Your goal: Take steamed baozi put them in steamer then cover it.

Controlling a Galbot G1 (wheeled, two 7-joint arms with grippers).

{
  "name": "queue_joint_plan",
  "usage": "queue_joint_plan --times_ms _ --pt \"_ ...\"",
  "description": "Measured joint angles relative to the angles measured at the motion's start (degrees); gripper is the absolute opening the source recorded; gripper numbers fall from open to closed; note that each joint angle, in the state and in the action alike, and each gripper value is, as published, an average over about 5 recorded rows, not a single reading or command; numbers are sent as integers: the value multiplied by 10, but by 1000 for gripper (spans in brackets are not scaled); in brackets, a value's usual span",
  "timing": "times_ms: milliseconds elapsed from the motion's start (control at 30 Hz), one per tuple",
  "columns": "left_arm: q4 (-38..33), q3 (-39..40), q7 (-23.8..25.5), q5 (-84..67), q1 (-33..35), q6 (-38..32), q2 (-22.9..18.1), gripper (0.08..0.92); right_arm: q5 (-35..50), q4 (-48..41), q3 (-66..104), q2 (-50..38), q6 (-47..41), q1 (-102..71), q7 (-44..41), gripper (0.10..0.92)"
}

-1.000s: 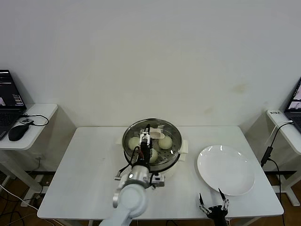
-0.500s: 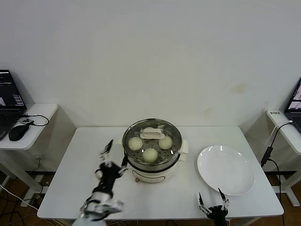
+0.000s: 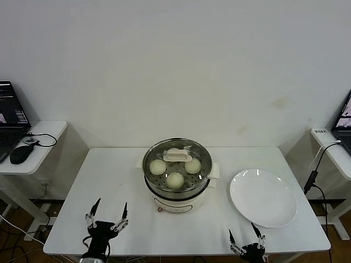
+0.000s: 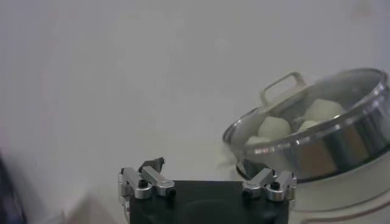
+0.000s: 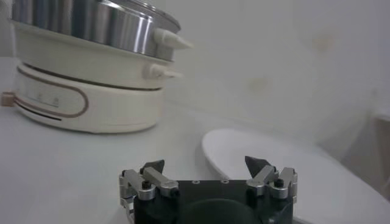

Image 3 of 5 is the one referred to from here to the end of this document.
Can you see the stainless steel steamer basket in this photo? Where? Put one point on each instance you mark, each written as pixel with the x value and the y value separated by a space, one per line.
pixel 178 195

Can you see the black computer mouse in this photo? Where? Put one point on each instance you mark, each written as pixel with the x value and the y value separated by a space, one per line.
pixel 20 154

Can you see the white side table with label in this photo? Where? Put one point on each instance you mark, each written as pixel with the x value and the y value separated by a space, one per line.
pixel 340 161

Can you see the cream electric cooker base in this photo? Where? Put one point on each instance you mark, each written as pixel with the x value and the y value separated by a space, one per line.
pixel 178 206

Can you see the white steamed baozi bun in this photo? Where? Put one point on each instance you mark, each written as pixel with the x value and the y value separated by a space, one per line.
pixel 175 180
pixel 192 166
pixel 157 167
pixel 172 150

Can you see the white round plate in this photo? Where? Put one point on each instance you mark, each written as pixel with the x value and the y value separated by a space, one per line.
pixel 263 197

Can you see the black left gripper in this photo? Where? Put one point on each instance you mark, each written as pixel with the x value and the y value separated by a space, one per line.
pixel 100 237

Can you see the black laptop with pink images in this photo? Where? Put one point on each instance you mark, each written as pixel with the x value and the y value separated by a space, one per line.
pixel 344 120

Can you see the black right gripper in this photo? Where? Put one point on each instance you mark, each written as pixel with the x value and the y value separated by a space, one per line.
pixel 252 254

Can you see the white side table with mouse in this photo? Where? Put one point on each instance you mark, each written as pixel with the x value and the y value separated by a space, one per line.
pixel 46 153

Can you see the black laptop with dark screen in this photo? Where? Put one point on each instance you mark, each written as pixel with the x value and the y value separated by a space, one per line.
pixel 11 109

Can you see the white printed label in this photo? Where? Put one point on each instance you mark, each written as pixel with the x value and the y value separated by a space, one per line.
pixel 321 131

